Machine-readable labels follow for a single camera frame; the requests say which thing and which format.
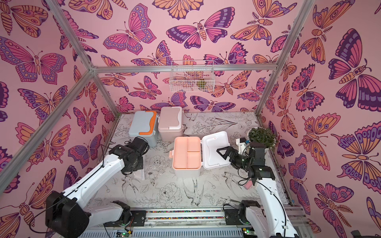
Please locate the white wire wall basket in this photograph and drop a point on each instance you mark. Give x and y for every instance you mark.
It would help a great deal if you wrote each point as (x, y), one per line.
(185, 73)

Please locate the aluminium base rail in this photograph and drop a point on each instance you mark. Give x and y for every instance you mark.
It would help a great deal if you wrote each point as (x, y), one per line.
(220, 222)

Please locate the white pink medicine chest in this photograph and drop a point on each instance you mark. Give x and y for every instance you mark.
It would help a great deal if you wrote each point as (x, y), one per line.
(191, 154)

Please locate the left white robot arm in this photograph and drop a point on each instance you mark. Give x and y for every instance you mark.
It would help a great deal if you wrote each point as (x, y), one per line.
(66, 212)

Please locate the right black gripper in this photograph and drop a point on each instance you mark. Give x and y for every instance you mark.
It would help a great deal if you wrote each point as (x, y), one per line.
(233, 156)

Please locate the blue orange first aid box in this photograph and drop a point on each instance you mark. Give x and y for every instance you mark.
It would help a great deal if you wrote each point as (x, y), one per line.
(144, 125)

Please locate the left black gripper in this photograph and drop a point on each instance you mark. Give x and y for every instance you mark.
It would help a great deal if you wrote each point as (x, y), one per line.
(141, 167)

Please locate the beige pink first aid box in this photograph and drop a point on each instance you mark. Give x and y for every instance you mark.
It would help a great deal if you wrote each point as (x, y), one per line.
(170, 124)

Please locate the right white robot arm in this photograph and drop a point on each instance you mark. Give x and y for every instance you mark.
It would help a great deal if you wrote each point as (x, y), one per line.
(268, 217)

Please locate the green toy in basket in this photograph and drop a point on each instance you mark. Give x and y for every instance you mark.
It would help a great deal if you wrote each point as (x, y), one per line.
(201, 84)

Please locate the potted green plant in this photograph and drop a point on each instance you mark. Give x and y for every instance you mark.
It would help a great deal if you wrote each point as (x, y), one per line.
(263, 136)

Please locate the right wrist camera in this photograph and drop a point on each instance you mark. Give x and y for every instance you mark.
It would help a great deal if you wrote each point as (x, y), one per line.
(242, 144)

